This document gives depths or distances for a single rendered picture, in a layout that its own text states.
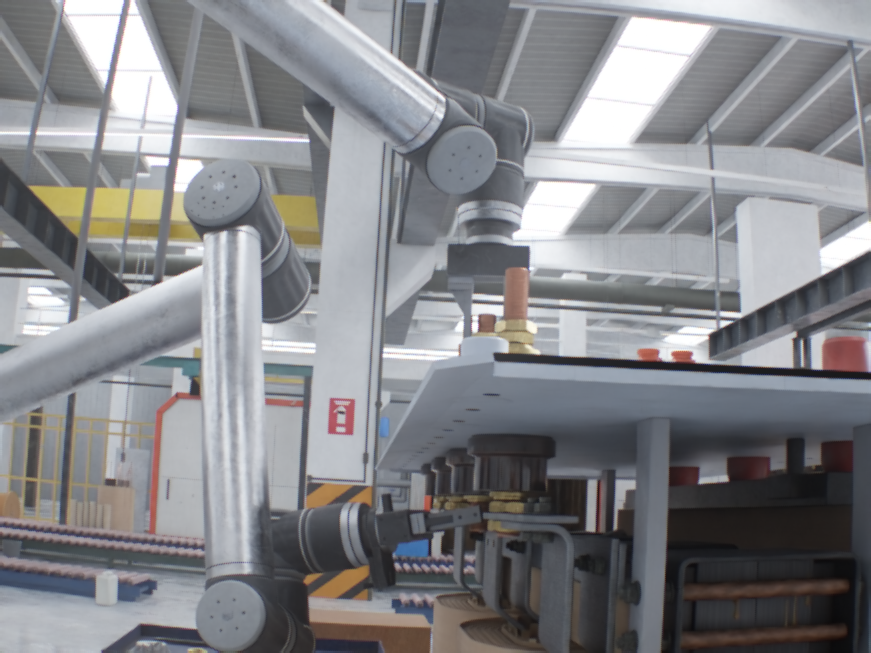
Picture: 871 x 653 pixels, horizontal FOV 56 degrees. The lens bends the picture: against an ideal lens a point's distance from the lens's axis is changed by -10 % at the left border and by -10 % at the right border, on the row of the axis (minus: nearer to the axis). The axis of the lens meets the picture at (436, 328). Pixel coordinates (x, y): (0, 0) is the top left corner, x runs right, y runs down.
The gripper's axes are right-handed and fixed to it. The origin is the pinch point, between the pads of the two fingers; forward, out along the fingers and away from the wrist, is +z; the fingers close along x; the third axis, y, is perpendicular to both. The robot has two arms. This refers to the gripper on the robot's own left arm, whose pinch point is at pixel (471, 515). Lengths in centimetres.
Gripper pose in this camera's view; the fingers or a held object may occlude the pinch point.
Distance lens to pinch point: 138.8
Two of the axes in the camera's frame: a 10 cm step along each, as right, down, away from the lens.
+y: -1.6, -9.6, 2.5
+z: 9.5, -2.1, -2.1
